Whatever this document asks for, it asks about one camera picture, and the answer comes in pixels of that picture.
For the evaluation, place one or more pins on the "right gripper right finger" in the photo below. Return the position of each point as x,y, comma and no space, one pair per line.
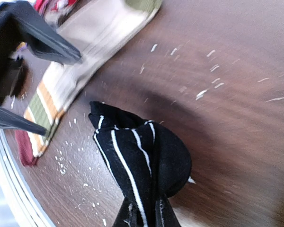
164,213

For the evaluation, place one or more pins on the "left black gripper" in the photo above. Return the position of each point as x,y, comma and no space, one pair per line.
19,22

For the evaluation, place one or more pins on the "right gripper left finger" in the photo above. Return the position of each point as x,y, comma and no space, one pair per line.
128,215

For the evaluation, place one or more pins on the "black white striped sock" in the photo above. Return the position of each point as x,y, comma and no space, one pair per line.
145,159

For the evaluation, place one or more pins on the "red beige sock centre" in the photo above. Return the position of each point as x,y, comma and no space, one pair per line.
55,5

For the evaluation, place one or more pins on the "beige striped maroon sock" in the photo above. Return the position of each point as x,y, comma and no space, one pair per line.
98,30

